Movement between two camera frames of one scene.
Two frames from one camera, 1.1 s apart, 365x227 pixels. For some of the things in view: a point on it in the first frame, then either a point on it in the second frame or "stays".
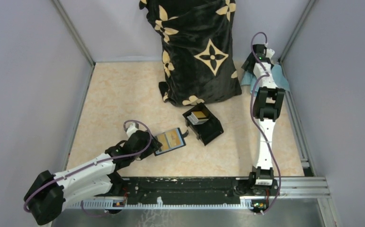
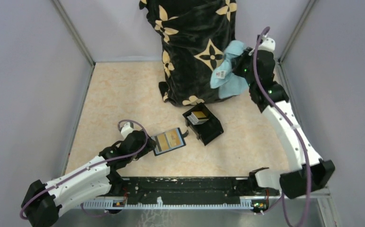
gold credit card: x=162 y=139 stays
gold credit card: x=174 y=138 stays
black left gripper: x=154 y=145 stays
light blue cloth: x=247 y=79 → x=225 y=79
